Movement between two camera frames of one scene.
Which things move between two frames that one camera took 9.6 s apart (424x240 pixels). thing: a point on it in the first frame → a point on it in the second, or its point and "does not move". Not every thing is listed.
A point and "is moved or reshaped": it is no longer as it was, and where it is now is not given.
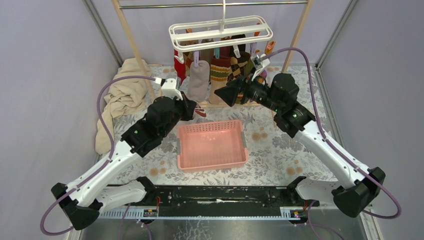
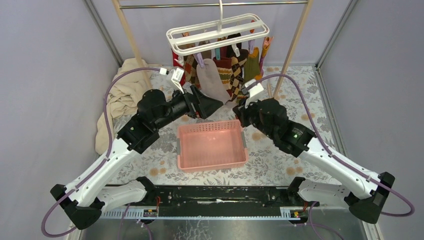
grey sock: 198,85 is moved or reshaped
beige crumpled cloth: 122,98 does not move
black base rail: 223,200 does not move
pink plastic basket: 211,145 does not move
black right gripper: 229,93 → 242,110
